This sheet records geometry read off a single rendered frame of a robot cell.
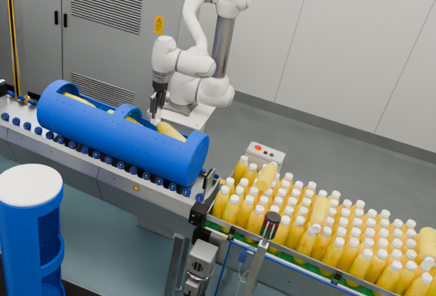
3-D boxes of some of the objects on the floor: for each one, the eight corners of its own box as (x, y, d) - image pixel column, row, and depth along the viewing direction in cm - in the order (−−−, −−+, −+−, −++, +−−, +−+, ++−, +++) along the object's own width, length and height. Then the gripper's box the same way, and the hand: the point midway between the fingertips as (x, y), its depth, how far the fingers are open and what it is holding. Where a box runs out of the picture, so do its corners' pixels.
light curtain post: (27, 181, 334) (10, -46, 243) (34, 184, 333) (19, -44, 242) (22, 185, 329) (2, -46, 238) (28, 188, 328) (10, -42, 237)
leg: (165, 298, 271) (178, 229, 237) (173, 302, 269) (187, 234, 236) (161, 306, 266) (173, 236, 232) (169, 309, 265) (183, 240, 231)
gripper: (162, 71, 209) (157, 112, 221) (144, 83, 195) (140, 126, 208) (176, 76, 207) (169, 117, 220) (159, 88, 193) (153, 132, 206)
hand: (156, 116), depth 212 cm, fingers closed on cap, 4 cm apart
